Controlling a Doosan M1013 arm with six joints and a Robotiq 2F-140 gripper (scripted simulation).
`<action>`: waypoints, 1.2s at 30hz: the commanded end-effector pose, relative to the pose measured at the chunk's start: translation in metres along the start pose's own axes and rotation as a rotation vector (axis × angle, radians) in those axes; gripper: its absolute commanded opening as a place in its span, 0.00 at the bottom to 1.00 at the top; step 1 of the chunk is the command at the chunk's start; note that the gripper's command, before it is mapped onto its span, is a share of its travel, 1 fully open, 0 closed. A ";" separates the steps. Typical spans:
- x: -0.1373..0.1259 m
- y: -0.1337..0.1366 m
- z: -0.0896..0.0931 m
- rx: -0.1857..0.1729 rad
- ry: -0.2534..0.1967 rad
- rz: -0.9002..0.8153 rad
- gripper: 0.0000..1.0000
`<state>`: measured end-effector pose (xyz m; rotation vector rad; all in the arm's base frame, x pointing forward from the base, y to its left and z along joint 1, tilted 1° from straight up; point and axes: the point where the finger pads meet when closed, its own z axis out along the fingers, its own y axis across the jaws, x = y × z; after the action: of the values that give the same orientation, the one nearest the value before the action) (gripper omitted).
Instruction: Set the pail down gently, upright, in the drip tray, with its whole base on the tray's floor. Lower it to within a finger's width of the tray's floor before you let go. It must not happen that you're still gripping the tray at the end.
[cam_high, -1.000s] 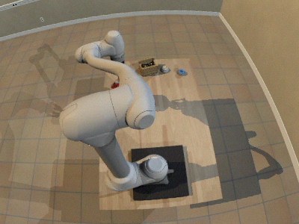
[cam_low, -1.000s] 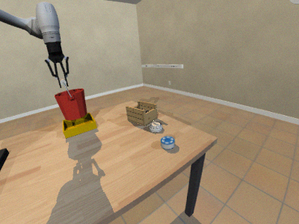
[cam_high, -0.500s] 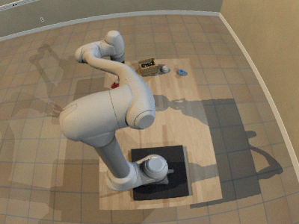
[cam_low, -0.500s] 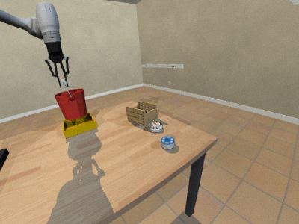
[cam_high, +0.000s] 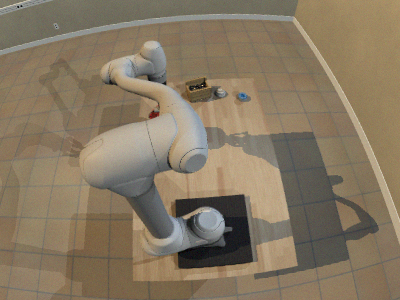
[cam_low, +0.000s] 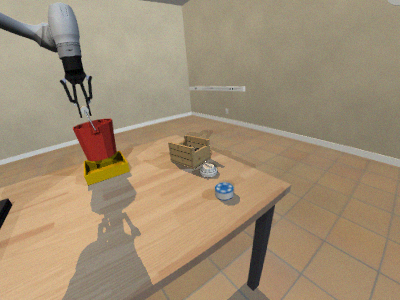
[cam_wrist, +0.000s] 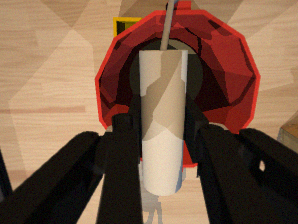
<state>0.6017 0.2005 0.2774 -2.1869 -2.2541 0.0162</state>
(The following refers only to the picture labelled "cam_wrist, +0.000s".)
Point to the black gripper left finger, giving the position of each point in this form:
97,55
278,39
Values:
59,191

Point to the yellow shallow tray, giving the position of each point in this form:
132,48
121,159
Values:
120,24

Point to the wooden slatted crate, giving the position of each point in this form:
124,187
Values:
289,136

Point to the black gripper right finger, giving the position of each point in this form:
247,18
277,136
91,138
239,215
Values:
231,193

